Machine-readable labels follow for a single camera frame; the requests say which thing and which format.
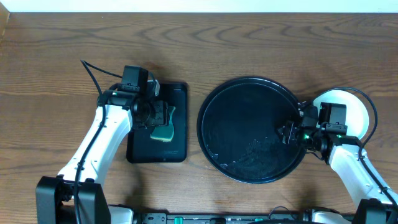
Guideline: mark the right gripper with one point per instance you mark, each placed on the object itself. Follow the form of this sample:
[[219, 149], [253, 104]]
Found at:
[[290, 134]]

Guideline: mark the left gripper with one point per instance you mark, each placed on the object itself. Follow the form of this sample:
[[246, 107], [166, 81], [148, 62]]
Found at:
[[160, 113]]

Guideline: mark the green yellow sponge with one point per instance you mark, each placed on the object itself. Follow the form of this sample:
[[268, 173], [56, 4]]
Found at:
[[165, 133]]

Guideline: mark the black round tray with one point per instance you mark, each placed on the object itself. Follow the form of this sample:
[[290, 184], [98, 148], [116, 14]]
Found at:
[[237, 130]]

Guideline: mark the white plate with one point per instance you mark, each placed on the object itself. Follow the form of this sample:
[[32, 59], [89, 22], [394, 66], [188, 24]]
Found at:
[[357, 118]]

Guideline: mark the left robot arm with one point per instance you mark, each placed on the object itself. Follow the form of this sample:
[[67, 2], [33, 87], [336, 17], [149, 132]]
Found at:
[[76, 194]]

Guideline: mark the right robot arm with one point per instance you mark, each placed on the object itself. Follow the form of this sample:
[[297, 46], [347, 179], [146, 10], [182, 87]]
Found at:
[[375, 201]]

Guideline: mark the black rectangular tray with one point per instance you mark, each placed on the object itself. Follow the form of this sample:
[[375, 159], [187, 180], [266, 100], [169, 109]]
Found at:
[[142, 149]]

